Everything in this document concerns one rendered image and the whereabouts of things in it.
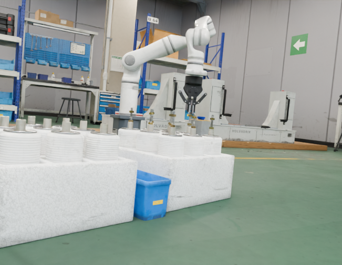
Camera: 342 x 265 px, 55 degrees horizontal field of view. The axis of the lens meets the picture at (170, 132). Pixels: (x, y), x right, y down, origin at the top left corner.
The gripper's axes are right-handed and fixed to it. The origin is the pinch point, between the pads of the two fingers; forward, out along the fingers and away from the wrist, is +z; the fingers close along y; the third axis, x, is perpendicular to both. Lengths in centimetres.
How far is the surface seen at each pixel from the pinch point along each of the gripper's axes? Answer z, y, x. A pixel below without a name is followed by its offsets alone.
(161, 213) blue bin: 34, 11, 42
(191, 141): 12.4, 1.1, 21.5
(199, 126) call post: 7.8, -6.5, -13.0
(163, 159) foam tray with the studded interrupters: 18.1, 11.4, 33.5
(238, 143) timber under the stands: 32, -90, -251
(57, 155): 16, 40, 59
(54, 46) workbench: -112, 227, -542
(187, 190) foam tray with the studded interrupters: 29.2, 1.7, 28.9
